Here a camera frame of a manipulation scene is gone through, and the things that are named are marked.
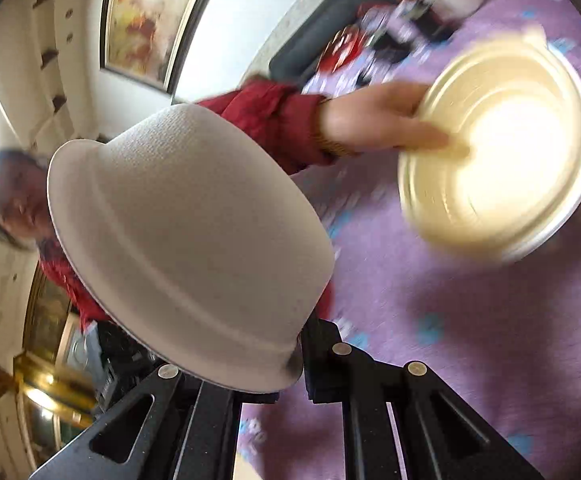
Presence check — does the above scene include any white foam bowl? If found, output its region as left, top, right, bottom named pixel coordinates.
left=48, top=104, right=335, bottom=393

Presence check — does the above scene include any beige plastic bowl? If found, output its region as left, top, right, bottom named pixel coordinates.
left=398, top=25, right=581, bottom=262

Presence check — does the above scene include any bystander bare hand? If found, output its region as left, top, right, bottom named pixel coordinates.
left=317, top=80, right=455, bottom=154

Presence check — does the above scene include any purple floral tablecloth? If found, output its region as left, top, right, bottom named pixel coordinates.
left=235, top=0, right=581, bottom=480

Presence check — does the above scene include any small red glass plate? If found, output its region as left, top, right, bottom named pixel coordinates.
left=317, top=25, right=365, bottom=74

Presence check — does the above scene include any black jar with cork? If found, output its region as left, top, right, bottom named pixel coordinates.
left=403, top=0, right=455, bottom=44

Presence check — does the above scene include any person in red jacket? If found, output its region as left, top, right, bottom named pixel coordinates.
left=0, top=77, right=342, bottom=331

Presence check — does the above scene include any black sofa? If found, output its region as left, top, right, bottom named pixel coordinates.
left=269, top=0, right=393, bottom=88

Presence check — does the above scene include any framed wall painting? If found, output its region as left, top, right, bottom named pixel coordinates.
left=100, top=0, right=208, bottom=94

